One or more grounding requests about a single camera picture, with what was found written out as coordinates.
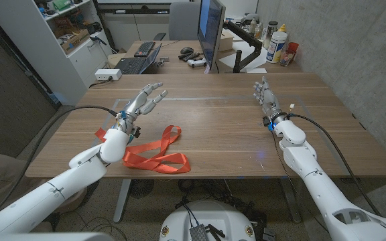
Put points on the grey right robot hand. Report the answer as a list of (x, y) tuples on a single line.
[(269, 98)]

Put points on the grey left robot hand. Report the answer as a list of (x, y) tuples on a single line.
[(139, 102)]

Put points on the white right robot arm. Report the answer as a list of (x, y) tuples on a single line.
[(317, 180)]

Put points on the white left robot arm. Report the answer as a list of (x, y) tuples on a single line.
[(62, 184)]

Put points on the orange ribbon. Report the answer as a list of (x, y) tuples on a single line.
[(147, 164)]

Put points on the black laptop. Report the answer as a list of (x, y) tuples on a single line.
[(132, 65)]

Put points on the white power strip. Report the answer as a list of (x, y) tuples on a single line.
[(107, 74)]

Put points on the clear drinking glass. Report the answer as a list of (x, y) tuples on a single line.
[(286, 57)]

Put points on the white paper sheets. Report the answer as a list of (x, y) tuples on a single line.
[(246, 55)]

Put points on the white wipes canister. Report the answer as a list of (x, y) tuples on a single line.
[(276, 47)]

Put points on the black keyboard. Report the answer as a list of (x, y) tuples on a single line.
[(145, 49)]

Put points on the red cup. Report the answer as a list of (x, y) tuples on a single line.
[(293, 47)]

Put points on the glass jar with dark lid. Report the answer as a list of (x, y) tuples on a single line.
[(269, 33)]

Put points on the black remote control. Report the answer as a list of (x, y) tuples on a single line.
[(189, 56)]

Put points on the white game controller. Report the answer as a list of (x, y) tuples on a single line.
[(195, 62)]

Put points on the black computer mouse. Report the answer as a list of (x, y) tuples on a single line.
[(187, 50)]

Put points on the small beige cardboard box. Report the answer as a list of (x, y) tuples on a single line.
[(227, 41)]

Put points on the yellow-capped bottle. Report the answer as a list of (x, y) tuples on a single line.
[(282, 28)]

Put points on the white shelf unit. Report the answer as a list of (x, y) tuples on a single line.
[(72, 70)]

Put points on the small round floor fan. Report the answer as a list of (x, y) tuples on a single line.
[(141, 188)]

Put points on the open brown cardboard box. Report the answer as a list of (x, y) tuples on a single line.
[(74, 41)]

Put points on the grey office chair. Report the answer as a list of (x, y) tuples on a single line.
[(183, 21)]

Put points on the black-framed whiteboard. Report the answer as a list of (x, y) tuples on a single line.
[(241, 6)]

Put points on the white table leg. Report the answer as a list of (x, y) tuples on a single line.
[(122, 201), (291, 201)]

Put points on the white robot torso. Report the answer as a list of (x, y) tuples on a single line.
[(209, 217)]

